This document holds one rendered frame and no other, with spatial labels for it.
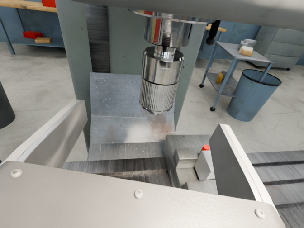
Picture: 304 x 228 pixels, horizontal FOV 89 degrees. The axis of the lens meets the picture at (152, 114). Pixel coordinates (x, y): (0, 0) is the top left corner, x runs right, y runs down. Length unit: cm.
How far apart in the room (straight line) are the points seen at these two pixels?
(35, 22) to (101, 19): 433
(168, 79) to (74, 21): 44
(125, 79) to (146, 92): 41
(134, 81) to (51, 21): 420
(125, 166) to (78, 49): 39
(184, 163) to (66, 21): 51
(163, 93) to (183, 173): 27
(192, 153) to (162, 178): 12
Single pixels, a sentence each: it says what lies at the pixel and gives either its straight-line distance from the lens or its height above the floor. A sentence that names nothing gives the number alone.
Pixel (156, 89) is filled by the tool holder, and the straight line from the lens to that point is 18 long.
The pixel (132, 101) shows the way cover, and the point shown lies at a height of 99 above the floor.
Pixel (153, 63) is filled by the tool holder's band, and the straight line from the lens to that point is 17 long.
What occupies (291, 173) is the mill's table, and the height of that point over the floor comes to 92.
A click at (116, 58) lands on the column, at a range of 58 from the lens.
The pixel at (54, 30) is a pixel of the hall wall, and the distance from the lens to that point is 474.
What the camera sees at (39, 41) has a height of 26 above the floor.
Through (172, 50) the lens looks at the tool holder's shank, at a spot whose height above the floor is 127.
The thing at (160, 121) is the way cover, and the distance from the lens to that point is 62.
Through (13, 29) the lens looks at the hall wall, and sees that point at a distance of 510.
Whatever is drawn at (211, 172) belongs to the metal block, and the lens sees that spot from 35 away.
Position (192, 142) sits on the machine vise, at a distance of 48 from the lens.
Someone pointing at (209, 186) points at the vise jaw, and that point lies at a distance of 37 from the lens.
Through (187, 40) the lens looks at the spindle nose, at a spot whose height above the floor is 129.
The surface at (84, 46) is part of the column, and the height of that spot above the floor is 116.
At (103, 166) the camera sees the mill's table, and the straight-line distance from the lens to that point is 49.
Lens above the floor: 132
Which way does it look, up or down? 38 degrees down
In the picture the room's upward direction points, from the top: 9 degrees clockwise
